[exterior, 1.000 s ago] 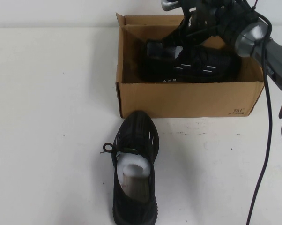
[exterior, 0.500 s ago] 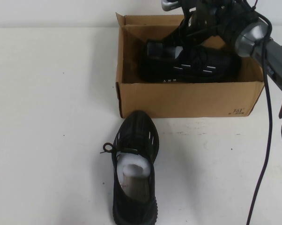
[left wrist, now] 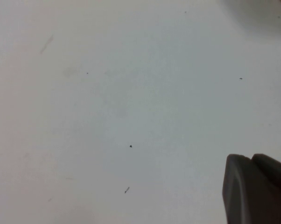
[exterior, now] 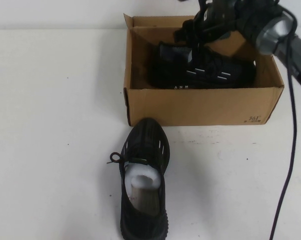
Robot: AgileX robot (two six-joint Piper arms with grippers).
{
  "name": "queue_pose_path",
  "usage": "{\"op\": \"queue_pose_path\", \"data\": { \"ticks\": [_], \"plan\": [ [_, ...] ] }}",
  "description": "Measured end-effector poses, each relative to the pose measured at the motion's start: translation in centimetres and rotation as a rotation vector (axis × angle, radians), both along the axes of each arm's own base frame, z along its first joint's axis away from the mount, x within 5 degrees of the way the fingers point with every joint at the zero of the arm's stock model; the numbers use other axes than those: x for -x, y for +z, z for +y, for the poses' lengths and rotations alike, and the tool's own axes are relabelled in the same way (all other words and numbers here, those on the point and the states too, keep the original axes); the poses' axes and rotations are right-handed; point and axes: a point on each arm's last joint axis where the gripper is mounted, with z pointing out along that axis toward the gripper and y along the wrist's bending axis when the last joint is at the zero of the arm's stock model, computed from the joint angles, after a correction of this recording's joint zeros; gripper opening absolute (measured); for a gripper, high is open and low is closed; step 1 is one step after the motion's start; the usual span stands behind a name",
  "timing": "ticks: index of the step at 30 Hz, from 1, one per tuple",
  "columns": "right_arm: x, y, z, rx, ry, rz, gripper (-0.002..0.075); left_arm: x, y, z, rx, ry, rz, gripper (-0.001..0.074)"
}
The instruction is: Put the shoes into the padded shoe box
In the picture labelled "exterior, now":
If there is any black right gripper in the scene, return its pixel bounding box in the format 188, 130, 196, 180
174, 0, 242, 44

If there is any black knit sneaker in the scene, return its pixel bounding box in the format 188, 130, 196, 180
150, 41, 257, 90
105, 117, 171, 240

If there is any brown cardboard shoe box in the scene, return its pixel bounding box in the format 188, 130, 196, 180
123, 12, 285, 127

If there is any white foam shoe stuffing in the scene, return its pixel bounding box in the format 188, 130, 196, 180
122, 162, 162, 199

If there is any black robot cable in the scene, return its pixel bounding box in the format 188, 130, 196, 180
271, 4, 300, 240

